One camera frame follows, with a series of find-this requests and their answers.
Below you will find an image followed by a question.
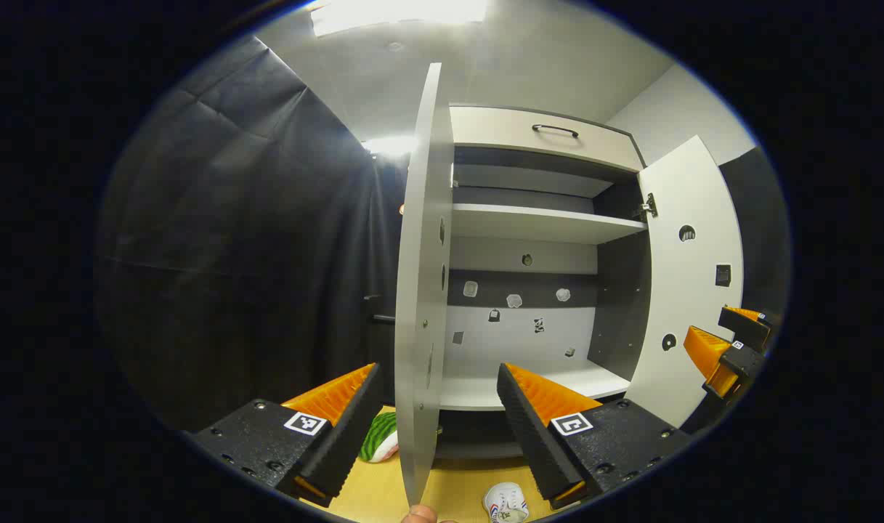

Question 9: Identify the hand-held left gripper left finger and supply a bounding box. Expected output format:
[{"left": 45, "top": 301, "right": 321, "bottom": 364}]
[{"left": 182, "top": 362, "right": 383, "bottom": 508}]

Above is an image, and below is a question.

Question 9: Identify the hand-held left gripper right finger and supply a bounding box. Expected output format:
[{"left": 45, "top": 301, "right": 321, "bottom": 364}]
[{"left": 496, "top": 362, "right": 693, "bottom": 511}]

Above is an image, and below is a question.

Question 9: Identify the white cabinet door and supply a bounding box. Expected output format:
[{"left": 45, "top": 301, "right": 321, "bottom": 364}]
[
  {"left": 394, "top": 62, "right": 453, "bottom": 507},
  {"left": 623, "top": 134, "right": 745, "bottom": 429}
]

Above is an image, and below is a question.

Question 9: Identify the white and grey shoe cabinet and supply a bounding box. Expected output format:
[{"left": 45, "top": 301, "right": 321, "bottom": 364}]
[{"left": 442, "top": 105, "right": 649, "bottom": 460}]

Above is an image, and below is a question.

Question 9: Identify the white cabinet shelf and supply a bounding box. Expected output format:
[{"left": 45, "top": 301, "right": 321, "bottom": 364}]
[{"left": 450, "top": 203, "right": 647, "bottom": 245}]

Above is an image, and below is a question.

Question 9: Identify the white cabinet drawer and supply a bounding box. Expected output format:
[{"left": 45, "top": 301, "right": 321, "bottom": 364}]
[{"left": 449, "top": 105, "right": 644, "bottom": 173}]

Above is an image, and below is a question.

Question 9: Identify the green striped watermelon toy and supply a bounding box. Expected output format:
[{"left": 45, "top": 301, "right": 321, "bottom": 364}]
[{"left": 360, "top": 412, "right": 400, "bottom": 463}]

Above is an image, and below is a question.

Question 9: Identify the black backdrop cloth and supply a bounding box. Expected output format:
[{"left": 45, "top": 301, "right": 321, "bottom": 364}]
[{"left": 97, "top": 36, "right": 413, "bottom": 433}]

